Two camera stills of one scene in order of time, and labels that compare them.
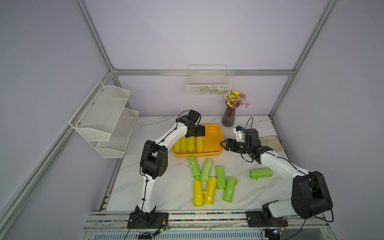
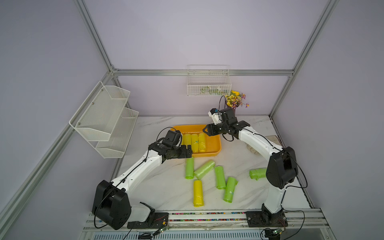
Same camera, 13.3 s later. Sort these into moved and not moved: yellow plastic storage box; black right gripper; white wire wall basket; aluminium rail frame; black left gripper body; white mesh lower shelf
Moved: black left gripper body; black right gripper
Not moved: white wire wall basket; yellow plastic storage box; white mesh lower shelf; aluminium rail frame
